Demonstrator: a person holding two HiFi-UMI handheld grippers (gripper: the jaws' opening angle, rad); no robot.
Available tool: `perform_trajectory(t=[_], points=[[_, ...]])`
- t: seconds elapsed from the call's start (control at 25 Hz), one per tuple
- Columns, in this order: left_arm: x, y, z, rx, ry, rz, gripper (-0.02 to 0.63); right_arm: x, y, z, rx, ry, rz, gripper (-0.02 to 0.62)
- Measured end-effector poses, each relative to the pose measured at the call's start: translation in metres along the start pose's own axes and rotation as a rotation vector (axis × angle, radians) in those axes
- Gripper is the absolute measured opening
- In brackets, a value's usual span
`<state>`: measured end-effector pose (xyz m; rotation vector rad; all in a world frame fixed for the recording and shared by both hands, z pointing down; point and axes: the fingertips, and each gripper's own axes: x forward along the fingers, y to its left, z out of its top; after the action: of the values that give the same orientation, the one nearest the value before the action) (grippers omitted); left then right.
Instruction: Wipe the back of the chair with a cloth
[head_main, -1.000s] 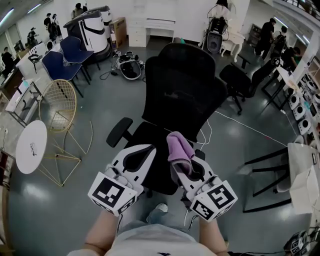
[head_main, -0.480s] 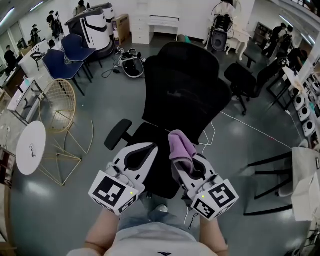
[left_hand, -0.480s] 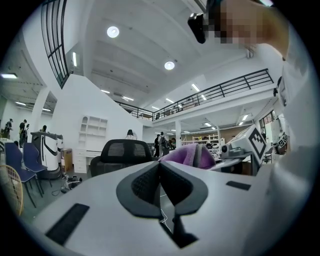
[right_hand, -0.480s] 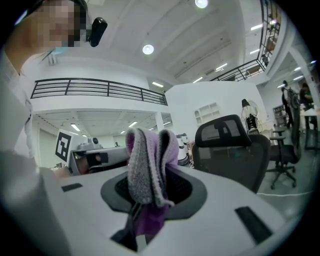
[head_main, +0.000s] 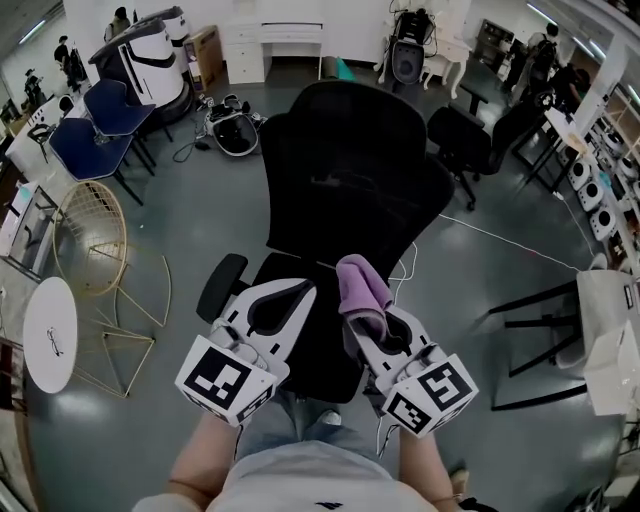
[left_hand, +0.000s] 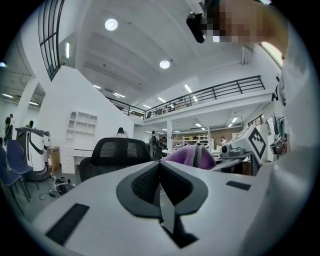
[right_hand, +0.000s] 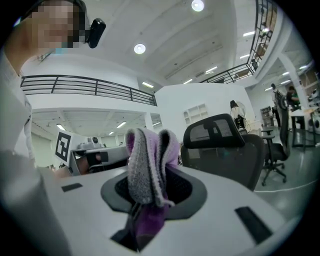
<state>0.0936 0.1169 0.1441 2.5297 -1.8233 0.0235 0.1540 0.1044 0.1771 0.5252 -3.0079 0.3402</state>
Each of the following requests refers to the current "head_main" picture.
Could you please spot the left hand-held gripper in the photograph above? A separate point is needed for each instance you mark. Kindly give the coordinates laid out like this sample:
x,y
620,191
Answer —
x,y
210,380

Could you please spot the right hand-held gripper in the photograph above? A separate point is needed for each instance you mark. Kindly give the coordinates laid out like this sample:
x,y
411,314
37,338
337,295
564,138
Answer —
x,y
435,395

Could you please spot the purple cloth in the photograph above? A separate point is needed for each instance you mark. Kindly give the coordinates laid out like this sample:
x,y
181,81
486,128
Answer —
x,y
360,285

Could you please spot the black mesh office chair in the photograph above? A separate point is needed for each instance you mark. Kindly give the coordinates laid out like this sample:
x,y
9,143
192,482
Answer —
x,y
350,165

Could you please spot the person's right forearm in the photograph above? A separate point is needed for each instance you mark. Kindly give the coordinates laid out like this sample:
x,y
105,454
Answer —
x,y
425,465

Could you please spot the person's left forearm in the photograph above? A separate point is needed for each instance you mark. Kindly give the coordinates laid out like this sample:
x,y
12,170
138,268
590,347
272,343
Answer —
x,y
200,460

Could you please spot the person's white shoe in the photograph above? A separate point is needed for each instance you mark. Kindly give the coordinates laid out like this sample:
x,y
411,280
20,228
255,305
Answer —
x,y
330,417

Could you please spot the person's blue jeans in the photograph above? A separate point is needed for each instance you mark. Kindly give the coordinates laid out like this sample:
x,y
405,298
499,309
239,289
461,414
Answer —
x,y
280,425

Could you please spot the person's white shirt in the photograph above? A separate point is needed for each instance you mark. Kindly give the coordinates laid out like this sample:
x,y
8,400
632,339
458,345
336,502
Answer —
x,y
310,480

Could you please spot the black eyeglasses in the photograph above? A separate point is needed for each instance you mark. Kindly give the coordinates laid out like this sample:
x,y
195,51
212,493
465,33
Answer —
x,y
55,341

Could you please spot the white round side table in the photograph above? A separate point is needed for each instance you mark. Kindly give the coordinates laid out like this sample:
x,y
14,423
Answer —
x,y
50,310

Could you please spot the row of white round appliances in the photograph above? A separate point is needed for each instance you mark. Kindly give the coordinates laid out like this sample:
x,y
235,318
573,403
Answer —
x,y
592,192

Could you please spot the grey rolled mat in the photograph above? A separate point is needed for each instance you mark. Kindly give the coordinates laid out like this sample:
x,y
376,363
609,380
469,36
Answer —
x,y
328,69

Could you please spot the teal rolled mat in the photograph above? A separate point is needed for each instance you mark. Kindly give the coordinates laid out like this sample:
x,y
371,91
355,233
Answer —
x,y
346,69

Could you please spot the white drawer desk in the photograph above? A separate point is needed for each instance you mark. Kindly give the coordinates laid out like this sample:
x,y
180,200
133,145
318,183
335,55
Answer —
x,y
245,55

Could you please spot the cardboard box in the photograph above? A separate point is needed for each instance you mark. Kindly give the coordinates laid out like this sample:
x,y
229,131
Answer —
x,y
205,55

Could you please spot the grey console table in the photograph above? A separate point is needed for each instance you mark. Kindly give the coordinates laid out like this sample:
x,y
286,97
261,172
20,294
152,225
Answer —
x,y
20,210

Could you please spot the grey pod on black stand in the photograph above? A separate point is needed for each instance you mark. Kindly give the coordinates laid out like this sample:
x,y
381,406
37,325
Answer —
x,y
407,62

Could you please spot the large white black robot pod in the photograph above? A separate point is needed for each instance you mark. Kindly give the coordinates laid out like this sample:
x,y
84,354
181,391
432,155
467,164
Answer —
x,y
145,65

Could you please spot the white vanity table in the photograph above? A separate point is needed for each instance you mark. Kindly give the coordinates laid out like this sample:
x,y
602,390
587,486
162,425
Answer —
x,y
450,50

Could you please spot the small white black robot pod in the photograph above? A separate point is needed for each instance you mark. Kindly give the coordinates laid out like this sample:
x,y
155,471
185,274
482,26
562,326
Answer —
x,y
176,27

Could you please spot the dark shelf cabinet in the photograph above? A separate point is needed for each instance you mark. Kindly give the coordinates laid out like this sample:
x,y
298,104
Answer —
x,y
495,45

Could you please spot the wooden storage shelf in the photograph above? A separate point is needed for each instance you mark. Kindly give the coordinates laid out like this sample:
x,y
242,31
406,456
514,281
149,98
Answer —
x,y
625,107

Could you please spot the black frame wooden table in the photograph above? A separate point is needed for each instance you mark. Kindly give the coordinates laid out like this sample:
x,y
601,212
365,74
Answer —
x,y
565,125

